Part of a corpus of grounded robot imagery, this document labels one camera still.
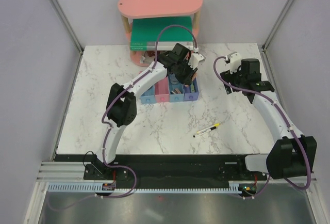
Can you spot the pink oval shelf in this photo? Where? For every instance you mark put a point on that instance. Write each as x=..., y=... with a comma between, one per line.
x=142, y=9

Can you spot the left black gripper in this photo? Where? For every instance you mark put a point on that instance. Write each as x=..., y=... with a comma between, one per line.
x=186, y=80

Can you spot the green correction pen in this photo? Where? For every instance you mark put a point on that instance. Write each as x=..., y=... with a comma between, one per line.
x=192, y=88

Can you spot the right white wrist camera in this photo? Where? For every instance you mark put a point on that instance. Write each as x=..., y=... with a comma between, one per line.
x=234, y=60

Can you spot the four-compartment pastel organizer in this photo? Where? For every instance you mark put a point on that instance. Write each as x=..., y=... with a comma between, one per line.
x=165, y=91

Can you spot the white cable duct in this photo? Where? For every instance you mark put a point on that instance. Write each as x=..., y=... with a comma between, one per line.
x=103, y=188

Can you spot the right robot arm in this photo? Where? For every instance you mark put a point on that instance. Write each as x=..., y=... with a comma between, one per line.
x=293, y=153

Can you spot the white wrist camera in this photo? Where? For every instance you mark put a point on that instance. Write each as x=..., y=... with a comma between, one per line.
x=195, y=59
x=234, y=60

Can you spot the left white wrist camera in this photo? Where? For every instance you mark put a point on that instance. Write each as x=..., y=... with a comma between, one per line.
x=195, y=59

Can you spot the clear tape roll pack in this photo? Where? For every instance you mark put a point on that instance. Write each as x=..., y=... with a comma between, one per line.
x=174, y=80

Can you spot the spiral notebook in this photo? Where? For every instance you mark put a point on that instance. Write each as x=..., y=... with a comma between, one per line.
x=147, y=58

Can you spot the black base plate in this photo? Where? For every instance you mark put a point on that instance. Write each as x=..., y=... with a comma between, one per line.
x=174, y=170

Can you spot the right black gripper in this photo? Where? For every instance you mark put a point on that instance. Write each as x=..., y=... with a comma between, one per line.
x=227, y=75

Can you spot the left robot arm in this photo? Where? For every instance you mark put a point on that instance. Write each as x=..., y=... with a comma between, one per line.
x=122, y=101

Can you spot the green book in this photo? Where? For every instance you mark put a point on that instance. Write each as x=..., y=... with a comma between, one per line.
x=160, y=33

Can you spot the yellow white marker pen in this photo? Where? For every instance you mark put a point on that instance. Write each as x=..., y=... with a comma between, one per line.
x=206, y=130

